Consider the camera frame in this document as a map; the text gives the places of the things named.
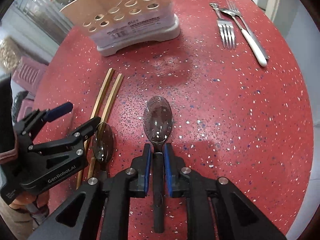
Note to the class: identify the steel fork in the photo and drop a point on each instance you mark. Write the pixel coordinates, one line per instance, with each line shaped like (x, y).
(234, 9)
(225, 27)

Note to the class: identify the black-handled dark spoon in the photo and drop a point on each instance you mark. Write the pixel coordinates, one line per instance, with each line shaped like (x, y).
(157, 123)
(103, 148)

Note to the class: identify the white-handled steel spoon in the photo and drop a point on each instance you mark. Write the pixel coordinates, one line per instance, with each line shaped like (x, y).
(254, 47)

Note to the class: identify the left hand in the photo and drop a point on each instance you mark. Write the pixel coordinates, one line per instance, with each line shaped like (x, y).
(23, 198)

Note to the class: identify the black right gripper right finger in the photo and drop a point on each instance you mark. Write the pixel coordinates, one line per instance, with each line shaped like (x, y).
(216, 208)

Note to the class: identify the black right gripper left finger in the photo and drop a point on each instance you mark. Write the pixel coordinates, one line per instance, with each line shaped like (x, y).
(100, 210)

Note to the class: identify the pink white cutlery holder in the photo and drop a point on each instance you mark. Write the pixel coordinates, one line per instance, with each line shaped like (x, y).
(116, 24)

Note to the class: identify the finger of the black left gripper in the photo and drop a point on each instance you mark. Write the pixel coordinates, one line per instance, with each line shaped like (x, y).
(35, 121)
(85, 131)

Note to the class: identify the pink plastic stool stack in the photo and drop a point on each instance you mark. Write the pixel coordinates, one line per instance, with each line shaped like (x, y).
(28, 76)

